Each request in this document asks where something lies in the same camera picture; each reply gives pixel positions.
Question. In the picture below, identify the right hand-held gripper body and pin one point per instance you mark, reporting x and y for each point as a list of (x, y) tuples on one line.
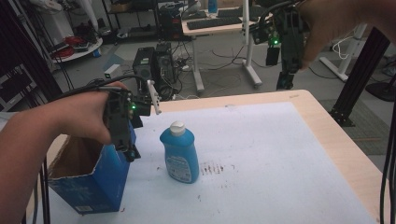
[(291, 34)]

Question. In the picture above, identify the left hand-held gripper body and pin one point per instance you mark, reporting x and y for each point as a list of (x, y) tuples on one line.
[(120, 118)]

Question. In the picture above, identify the blue cardboard box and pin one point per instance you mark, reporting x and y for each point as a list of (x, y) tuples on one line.
[(102, 183)]

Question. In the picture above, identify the blue bottle with white cap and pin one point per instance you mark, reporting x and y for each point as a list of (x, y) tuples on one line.
[(180, 152)]

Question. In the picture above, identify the person's left hand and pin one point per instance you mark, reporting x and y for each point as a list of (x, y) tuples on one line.
[(81, 115)]

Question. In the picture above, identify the person's right hand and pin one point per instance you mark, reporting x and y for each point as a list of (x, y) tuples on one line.
[(342, 21)]

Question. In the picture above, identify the small white box device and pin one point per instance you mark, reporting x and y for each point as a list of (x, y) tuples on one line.
[(111, 71)]

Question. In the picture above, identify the black computer tower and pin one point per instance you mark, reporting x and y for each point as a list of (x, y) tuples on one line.
[(165, 67), (144, 67)]

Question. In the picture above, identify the white desk leg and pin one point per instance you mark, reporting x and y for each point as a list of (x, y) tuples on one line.
[(345, 60)]

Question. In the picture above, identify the black keyboard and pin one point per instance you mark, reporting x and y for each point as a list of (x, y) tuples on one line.
[(214, 22), (230, 11)]

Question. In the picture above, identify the round white table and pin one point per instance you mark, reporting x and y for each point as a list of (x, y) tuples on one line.
[(84, 51)]

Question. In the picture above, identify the black metal stand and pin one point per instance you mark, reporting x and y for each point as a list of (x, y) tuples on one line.
[(361, 74)]

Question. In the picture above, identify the desk with white legs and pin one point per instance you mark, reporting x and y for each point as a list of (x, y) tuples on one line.
[(214, 29)]

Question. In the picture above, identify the white foam mat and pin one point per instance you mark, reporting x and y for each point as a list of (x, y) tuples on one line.
[(249, 161)]

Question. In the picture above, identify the black round stand base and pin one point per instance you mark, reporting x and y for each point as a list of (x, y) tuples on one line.
[(381, 90)]

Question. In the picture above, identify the black computer case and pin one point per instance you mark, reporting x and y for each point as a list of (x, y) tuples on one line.
[(170, 23)]

